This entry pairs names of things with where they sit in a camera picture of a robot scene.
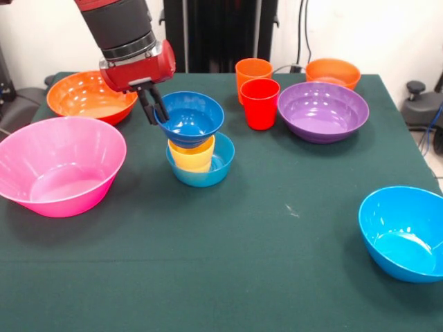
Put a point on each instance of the yellow cup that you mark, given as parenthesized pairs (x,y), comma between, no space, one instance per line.
(192,159)

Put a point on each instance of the small light blue bowl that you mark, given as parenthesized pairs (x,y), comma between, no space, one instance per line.
(204,180)

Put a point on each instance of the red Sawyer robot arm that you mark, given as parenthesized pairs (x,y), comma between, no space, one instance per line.
(117,24)

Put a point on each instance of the small orange bowl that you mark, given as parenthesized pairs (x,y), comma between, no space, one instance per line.
(332,71)

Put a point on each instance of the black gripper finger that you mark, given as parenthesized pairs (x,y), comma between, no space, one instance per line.
(159,103)
(147,107)

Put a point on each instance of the small dark blue bowl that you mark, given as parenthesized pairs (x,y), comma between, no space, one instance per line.
(194,121)

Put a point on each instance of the dark green table cloth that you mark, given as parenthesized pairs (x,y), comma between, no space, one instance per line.
(221,242)

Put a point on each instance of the red cup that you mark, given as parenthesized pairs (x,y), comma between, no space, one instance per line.
(260,110)

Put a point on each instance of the large pink bowl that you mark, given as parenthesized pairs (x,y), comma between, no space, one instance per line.
(69,186)

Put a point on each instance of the purple bowl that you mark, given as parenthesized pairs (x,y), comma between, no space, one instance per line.
(323,117)

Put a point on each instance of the orange cup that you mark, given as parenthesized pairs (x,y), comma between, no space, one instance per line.
(252,69)

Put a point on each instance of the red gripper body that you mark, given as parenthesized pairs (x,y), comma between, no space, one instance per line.
(138,74)

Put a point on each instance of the large light blue bowl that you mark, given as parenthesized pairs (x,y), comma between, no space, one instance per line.
(398,235)

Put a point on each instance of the large orange bowl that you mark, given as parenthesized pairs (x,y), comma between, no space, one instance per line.
(83,100)

